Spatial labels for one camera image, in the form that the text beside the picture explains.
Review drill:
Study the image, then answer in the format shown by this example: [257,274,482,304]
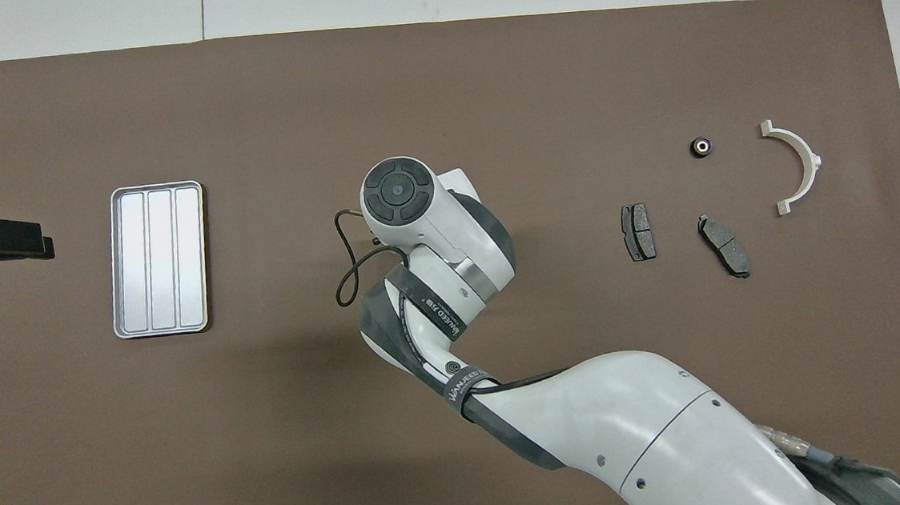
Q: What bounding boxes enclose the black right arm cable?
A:
[329,204,415,308]

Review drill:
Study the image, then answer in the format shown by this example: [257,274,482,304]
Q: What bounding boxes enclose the curved grey brake pad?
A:
[696,211,752,283]

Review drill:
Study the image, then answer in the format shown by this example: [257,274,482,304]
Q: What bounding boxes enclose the white half-ring bracket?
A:
[759,116,827,218]

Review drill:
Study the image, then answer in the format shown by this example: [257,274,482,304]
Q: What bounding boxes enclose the rectangular grey brake pad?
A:
[620,202,658,263]

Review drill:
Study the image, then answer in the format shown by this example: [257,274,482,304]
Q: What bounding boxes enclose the brown table mat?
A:
[0,0,900,505]

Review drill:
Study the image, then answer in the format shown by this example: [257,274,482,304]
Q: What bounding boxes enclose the silver metal tray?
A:
[102,179,215,341]

